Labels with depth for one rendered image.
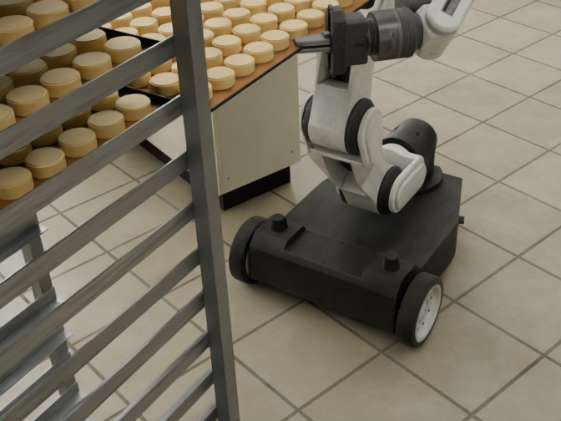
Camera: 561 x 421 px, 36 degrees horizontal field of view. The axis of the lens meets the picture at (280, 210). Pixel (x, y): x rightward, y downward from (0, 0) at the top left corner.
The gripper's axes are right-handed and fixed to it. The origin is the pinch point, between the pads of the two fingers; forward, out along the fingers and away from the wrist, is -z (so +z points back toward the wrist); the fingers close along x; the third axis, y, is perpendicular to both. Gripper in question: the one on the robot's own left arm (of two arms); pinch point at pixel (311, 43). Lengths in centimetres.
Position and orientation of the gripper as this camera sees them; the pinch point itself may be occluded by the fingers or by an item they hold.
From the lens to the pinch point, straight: 151.9
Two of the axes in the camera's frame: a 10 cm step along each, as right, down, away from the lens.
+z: 9.8, -1.5, 1.5
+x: -0.4, -8.3, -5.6
